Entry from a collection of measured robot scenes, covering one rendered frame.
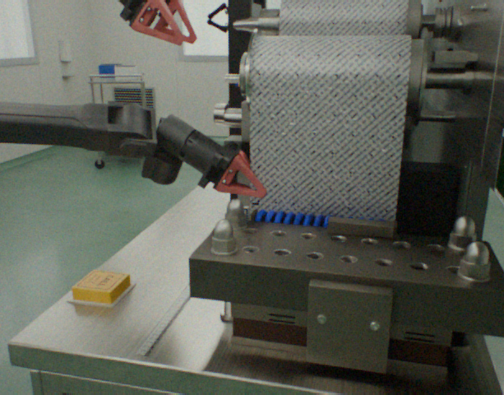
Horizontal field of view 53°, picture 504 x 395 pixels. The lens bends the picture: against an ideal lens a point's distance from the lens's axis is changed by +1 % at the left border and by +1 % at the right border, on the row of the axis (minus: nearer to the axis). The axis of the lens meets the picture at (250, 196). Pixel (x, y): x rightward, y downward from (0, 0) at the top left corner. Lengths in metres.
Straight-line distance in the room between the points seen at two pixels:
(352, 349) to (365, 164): 0.29
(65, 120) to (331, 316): 0.48
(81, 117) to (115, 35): 6.38
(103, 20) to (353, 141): 6.59
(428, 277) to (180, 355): 0.34
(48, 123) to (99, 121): 0.07
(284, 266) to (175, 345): 0.20
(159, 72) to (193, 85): 0.49
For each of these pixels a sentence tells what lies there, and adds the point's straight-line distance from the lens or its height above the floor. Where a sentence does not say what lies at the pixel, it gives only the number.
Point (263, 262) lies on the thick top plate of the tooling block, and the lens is 0.66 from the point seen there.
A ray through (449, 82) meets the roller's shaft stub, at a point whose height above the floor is 1.25.
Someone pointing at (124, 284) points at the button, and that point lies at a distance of 0.89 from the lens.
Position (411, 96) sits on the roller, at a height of 1.23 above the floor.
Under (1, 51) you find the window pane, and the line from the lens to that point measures 5.98.
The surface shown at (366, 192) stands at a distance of 0.81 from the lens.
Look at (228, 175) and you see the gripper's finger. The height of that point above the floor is 1.10.
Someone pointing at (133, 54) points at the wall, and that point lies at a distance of 7.08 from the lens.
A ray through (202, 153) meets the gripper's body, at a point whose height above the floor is 1.13.
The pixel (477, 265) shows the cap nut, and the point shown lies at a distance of 0.67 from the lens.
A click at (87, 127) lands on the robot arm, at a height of 1.18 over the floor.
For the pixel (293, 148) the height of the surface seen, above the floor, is 1.14.
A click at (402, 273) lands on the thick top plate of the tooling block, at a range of 0.66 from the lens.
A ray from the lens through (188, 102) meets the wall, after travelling 6.83.
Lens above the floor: 1.31
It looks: 18 degrees down
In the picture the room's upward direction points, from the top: straight up
